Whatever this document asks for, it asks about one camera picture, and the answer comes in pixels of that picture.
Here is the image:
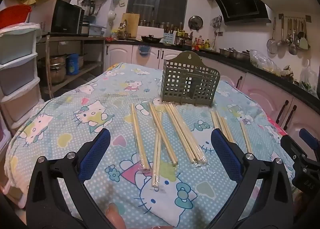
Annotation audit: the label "black countertop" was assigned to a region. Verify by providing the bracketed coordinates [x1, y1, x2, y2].
[105, 39, 320, 115]

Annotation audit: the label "white hanging jug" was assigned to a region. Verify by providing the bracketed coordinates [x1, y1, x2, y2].
[107, 10, 117, 27]

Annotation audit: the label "blue canister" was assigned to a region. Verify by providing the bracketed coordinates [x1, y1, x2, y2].
[65, 54, 80, 75]

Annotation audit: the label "red plastic basin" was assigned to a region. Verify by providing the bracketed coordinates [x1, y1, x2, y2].
[0, 4, 33, 30]

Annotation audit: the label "white kitchen base cabinets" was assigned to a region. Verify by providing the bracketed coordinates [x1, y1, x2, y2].
[104, 44, 320, 144]

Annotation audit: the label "metal storage rack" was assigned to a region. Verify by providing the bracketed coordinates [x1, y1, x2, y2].
[37, 35, 105, 95]

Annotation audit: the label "green plastic utensil holder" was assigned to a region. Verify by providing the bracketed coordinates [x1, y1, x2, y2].
[160, 50, 219, 107]

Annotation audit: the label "metal spice rack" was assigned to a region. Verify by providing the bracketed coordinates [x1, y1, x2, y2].
[176, 29, 194, 46]

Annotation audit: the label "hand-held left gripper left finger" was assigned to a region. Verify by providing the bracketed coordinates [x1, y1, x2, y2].
[26, 128, 112, 229]

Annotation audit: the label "cartoon cat printed blanket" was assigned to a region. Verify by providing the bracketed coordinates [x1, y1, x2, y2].
[5, 62, 295, 229]

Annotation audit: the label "light blue plastic tray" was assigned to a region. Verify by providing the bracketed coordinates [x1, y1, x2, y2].
[89, 23, 107, 37]

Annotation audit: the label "row of glass jars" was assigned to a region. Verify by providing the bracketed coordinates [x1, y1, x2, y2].
[139, 19, 185, 31]

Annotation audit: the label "row of hanging kitchen utensils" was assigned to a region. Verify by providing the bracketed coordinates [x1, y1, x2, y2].
[266, 14, 312, 56]

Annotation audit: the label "wooden cutting board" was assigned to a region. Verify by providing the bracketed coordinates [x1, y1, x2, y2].
[122, 13, 140, 38]

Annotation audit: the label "person's left hand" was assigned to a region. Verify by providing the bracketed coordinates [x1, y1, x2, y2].
[105, 203, 126, 229]

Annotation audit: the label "hanging kitchen scissors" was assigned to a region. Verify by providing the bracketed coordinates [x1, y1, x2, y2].
[211, 15, 223, 30]

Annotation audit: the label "steel cooking pot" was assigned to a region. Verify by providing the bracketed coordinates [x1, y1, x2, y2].
[219, 48, 236, 58]
[232, 50, 251, 60]

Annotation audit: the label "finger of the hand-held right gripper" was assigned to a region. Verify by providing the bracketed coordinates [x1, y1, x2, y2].
[280, 134, 310, 166]
[299, 128, 320, 151]

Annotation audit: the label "hanging pot lid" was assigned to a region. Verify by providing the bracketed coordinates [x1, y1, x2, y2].
[188, 16, 203, 31]

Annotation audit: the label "group of condiment bottles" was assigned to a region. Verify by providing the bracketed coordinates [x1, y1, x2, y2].
[191, 35, 212, 51]

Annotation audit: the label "large stacked steel pot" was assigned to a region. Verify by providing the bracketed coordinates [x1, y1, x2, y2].
[41, 55, 68, 85]

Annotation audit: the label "plastic bag of greens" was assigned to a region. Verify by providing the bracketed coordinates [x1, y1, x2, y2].
[299, 60, 315, 93]

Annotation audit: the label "blender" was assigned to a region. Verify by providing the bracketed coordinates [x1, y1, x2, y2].
[81, 0, 95, 17]

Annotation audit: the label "black wok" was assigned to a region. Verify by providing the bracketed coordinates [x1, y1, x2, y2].
[140, 35, 165, 43]

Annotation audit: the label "black microwave oven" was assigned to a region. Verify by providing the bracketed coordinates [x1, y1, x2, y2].
[51, 0, 85, 35]

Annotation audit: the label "light blue knife block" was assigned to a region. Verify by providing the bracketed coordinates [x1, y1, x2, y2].
[164, 32, 177, 45]

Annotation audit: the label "clear plastic bag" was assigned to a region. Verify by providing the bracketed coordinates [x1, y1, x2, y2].
[249, 50, 283, 75]

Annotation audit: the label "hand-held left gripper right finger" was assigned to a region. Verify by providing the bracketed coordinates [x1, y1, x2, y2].
[211, 128, 294, 229]

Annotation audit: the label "white plastic drawer unit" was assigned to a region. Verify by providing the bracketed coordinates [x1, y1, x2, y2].
[0, 23, 42, 129]

